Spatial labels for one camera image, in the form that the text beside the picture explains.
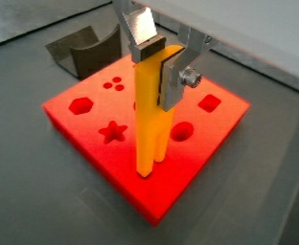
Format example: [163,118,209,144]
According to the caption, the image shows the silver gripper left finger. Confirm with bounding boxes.
[112,0,165,63]

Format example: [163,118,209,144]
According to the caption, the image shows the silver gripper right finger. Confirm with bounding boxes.
[159,25,217,111]

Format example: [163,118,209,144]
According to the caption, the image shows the yellow square-circle peg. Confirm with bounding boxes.
[134,45,183,177]

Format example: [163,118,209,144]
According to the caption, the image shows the black curved holder stand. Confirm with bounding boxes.
[45,26,121,80]

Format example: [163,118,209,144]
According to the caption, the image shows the red shape-sorting block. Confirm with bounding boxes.
[44,56,249,225]

